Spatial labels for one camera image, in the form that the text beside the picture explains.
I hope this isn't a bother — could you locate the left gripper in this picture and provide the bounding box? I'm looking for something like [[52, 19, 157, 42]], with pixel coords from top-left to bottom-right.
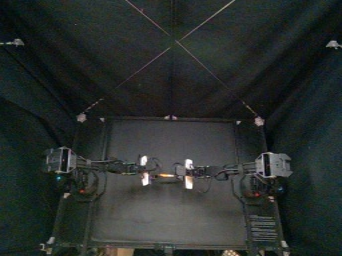
[[135, 154, 153, 188]]

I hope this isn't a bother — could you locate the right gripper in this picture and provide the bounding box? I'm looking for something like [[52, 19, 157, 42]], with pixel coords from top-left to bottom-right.
[[175, 158, 198, 191]]

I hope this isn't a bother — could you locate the grey marker pen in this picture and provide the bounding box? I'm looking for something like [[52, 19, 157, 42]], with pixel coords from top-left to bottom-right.
[[153, 172, 181, 179]]

